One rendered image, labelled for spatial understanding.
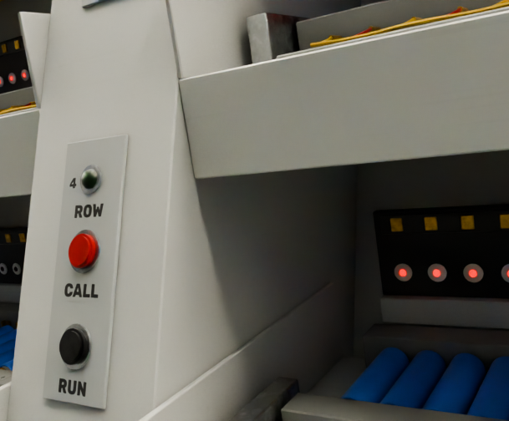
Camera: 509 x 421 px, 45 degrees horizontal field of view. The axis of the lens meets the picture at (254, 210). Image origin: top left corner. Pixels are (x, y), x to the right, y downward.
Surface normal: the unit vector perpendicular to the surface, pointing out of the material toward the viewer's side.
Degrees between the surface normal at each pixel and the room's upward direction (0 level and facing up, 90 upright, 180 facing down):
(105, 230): 90
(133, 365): 90
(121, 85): 90
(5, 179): 111
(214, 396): 90
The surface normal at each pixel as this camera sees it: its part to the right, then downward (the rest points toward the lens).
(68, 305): -0.54, -0.16
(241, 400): 0.84, -0.04
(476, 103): -0.52, 0.21
